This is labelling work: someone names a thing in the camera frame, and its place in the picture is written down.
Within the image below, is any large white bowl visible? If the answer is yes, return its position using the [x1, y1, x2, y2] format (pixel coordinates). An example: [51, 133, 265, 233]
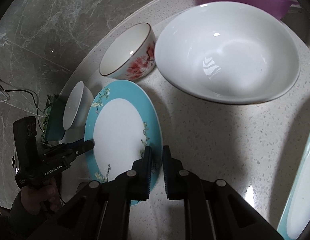
[154, 2, 301, 105]

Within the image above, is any black power cable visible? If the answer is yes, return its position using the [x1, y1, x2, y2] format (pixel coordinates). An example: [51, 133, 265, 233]
[0, 74, 46, 120]

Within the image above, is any teal plastic basin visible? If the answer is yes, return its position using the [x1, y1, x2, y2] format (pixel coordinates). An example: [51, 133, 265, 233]
[42, 95, 66, 141]

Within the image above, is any large teal floral plate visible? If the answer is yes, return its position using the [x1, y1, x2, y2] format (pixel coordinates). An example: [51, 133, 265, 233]
[277, 133, 310, 239]

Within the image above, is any left hand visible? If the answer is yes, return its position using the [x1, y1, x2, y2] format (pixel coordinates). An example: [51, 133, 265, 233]
[20, 178, 61, 215]

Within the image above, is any small white bowl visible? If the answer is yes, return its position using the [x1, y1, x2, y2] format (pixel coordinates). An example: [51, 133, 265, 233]
[63, 81, 94, 131]

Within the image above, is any small teal floral plate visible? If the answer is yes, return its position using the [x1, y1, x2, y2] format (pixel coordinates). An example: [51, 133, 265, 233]
[84, 80, 163, 189]

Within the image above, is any red floral bowl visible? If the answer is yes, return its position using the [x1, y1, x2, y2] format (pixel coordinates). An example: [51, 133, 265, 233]
[99, 22, 156, 81]

